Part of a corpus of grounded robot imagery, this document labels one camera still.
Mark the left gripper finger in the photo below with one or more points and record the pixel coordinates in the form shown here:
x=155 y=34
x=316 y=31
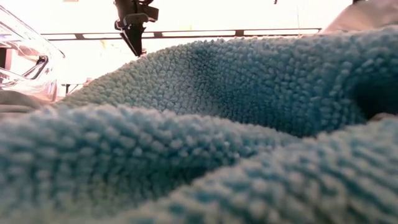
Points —
x=135 y=39

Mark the light blue microfiber towel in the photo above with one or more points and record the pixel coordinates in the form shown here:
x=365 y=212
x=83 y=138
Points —
x=199 y=140

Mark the clear plastic basket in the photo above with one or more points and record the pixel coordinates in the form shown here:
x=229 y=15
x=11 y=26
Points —
x=53 y=77

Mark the black metal rig frame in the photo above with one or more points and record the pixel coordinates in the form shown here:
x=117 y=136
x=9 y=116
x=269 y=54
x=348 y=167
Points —
x=66 y=88

